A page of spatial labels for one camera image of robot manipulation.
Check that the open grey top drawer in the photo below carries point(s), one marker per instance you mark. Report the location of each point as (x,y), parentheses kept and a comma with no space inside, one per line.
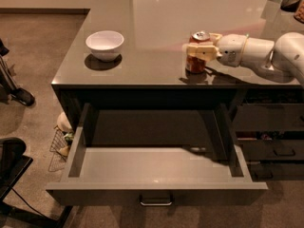
(192,155)

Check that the silver drawer handle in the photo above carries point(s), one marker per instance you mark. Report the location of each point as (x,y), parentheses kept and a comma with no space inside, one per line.
(155,200)

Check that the red coke can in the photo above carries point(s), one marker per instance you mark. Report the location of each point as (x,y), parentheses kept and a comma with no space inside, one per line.
(198,45)

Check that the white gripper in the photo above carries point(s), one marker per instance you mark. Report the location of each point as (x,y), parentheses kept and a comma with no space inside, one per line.
(232,48)

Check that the wire basket with items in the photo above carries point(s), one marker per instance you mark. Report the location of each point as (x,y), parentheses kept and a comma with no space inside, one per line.
(61,143)

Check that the dark grey counter cabinet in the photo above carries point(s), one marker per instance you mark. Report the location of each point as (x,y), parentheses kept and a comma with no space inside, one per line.
(149,72)

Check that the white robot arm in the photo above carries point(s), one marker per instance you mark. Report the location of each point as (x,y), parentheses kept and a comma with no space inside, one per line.
(277,60)

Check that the white ceramic bowl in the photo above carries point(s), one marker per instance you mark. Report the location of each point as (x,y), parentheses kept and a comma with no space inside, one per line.
(105,45)

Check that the black office chair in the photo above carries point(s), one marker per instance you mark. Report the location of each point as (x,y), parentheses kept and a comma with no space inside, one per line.
(13,165)

